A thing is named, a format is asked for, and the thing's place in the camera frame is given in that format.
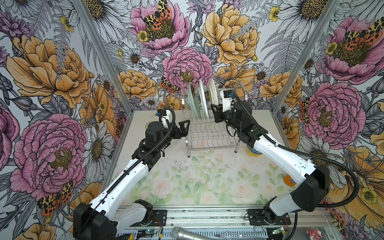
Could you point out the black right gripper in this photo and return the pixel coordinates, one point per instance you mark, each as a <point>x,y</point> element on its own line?
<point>221,113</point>

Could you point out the teal rimmed plate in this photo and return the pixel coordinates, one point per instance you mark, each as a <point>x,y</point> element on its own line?
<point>194,101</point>

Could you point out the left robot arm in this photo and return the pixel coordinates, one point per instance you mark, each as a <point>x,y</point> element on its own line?
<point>100,219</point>

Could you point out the left rear aluminium frame post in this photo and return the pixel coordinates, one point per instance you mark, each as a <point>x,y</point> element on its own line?
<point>93,33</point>

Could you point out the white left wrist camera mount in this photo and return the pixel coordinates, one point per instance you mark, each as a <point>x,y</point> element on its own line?
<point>165,119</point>

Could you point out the metal two-tier dish rack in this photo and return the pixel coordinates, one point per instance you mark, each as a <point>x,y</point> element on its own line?
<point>205,134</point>

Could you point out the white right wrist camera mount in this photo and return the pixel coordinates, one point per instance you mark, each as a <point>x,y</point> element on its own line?
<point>227,100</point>

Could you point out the front aluminium rail base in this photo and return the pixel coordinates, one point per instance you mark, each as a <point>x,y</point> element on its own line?
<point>210,220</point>

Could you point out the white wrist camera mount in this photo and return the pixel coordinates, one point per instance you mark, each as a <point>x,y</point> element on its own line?
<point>227,100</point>
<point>165,119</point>

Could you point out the metal wire tool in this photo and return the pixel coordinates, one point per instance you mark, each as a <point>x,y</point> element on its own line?
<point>255,234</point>

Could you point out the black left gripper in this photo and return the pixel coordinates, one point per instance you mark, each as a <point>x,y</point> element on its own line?
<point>180,128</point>

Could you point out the orange soda can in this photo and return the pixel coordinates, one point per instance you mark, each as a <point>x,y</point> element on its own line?
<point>288,180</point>

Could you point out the pink white small toy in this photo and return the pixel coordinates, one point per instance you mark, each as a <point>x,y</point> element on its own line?
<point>315,234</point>

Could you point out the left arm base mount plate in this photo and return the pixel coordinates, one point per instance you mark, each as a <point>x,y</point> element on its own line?
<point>159,218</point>

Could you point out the white watermelon pattern plate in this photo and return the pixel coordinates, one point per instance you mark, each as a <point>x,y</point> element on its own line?
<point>203,100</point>

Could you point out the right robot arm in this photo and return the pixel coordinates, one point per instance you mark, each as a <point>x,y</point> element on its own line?
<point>313,182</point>

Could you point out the right rear aluminium frame post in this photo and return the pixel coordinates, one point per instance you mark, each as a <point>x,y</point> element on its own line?
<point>322,24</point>

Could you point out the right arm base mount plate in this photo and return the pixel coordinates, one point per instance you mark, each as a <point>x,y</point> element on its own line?
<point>260,217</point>

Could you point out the aluminium frame post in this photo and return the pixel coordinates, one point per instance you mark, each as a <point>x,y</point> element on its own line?
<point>93,33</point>
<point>322,24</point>

